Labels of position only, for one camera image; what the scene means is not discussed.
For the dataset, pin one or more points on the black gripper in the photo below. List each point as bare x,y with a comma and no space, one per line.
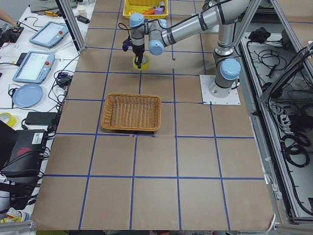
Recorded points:
138,50

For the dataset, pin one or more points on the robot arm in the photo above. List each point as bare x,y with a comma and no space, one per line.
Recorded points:
223,13
140,27

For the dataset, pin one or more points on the spare yellow tape roll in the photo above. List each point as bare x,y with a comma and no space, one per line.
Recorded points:
8,119

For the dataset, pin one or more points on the orange toy carrot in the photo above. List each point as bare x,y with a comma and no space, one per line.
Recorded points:
149,12

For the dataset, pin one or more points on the purple foam cube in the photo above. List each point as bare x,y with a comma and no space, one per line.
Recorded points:
159,10

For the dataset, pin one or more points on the brown wicker basket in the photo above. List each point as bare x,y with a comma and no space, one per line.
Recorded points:
131,112

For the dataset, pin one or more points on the yellow plastic tray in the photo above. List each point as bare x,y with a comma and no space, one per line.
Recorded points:
141,6

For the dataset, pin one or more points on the upper teach pendant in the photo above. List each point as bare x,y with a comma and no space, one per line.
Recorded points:
50,34

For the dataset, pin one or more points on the teach pendant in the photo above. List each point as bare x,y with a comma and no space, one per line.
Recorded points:
50,34
35,67

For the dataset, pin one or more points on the lower teach pendant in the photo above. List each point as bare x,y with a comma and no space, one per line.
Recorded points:
35,67

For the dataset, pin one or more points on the blue plate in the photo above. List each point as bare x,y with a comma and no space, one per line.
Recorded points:
27,95

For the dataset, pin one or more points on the black power adapter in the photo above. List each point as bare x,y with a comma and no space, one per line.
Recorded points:
40,118

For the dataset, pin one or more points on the black computer box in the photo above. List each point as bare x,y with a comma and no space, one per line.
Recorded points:
21,151

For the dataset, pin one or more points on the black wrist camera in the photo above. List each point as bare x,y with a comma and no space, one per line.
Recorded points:
126,45

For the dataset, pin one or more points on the aluminium frame post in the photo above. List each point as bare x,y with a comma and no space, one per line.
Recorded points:
71,23

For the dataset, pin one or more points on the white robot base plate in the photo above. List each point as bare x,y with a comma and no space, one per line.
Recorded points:
214,95

